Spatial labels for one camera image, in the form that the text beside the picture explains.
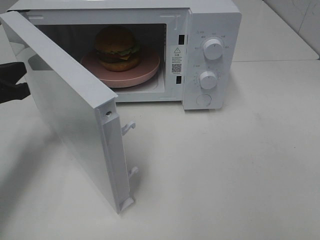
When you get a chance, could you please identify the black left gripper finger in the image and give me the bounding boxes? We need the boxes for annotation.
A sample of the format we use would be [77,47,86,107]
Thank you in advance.
[0,61,27,85]
[0,82,31,104]

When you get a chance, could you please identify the white microwave door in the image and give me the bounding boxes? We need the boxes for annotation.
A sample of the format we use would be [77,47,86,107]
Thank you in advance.
[0,11,138,213]

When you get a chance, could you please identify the burger with lettuce and cheese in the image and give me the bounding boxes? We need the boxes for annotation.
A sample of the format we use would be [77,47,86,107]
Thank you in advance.
[94,25,141,72]

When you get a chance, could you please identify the pink round plate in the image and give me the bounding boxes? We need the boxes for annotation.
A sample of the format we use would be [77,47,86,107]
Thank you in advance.
[81,47,161,88]

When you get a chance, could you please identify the round white door button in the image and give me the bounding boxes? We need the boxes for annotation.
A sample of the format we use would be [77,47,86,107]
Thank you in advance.
[196,94,212,107]

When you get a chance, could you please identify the white microwave oven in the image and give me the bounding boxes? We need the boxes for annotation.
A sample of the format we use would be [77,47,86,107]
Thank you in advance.
[6,0,242,110]

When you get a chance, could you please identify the lower white microwave knob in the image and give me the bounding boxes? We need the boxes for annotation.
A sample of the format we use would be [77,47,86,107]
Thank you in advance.
[199,71,218,90]

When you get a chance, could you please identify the white microwave knob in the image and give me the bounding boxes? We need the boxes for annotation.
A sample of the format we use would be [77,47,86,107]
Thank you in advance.
[202,36,224,61]
[199,71,218,90]

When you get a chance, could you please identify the upper white microwave knob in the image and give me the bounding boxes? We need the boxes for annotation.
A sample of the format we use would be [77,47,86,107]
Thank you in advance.
[202,36,224,61]

